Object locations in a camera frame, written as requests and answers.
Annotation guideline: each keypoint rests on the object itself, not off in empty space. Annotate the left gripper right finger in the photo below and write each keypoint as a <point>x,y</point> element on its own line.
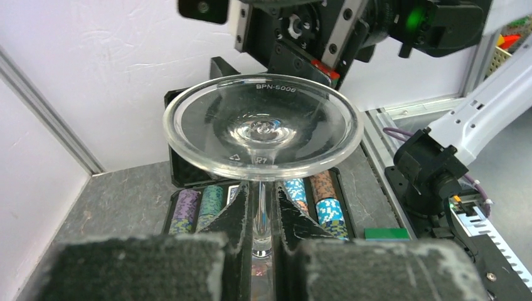
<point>310,264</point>

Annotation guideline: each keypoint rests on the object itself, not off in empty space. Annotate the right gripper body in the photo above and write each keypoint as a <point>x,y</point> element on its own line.
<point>315,40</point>

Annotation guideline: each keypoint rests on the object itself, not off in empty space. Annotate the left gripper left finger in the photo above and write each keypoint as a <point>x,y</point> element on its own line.
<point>212,264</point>

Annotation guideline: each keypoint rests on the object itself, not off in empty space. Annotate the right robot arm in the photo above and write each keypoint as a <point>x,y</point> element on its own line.
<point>433,159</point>

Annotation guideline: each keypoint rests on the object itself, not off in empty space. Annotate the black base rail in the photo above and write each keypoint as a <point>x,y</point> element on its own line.
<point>503,274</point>

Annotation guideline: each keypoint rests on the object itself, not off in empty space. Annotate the blue green brick stack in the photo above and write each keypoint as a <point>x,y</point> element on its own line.
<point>386,234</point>

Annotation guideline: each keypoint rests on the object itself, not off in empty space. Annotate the clear flute glass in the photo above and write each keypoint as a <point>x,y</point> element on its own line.
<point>263,129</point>

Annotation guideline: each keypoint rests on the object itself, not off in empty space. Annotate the black poker chip case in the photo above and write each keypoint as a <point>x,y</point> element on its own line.
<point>261,128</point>

